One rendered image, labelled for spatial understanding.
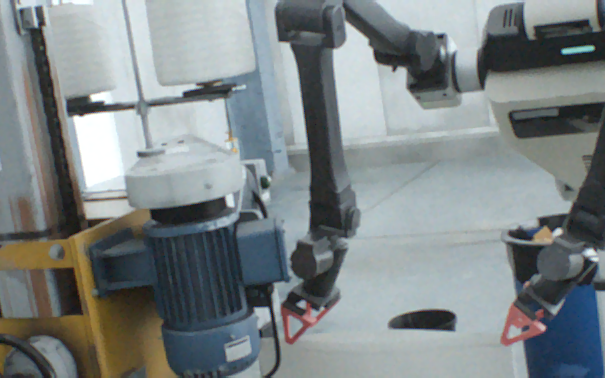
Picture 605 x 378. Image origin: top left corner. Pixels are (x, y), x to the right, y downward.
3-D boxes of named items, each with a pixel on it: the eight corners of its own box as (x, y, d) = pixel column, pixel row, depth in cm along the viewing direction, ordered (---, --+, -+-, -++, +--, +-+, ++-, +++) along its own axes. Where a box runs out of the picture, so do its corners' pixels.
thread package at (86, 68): (135, 88, 192) (119, -6, 189) (90, 100, 179) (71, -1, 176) (67, 97, 198) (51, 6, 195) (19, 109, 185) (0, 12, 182)
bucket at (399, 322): (472, 365, 465) (465, 307, 460) (454, 391, 438) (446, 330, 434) (407, 365, 477) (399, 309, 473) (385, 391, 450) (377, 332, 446)
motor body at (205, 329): (279, 351, 175) (254, 202, 171) (237, 386, 161) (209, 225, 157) (197, 352, 181) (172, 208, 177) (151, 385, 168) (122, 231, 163)
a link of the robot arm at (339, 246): (356, 239, 195) (331, 225, 197) (338, 247, 189) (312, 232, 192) (344, 272, 198) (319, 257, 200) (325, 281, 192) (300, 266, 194)
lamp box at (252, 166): (271, 201, 222) (264, 158, 220) (262, 206, 218) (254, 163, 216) (239, 204, 225) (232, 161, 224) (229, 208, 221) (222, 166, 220)
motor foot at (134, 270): (187, 275, 172) (177, 223, 171) (149, 298, 162) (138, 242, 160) (137, 277, 176) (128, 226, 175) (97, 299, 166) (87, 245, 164)
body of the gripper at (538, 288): (517, 297, 178) (545, 265, 175) (529, 281, 187) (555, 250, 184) (548, 323, 177) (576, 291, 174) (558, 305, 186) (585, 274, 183)
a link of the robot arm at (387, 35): (346, -53, 169) (291, -58, 174) (325, 29, 168) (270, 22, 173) (440, 37, 208) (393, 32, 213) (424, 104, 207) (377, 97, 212)
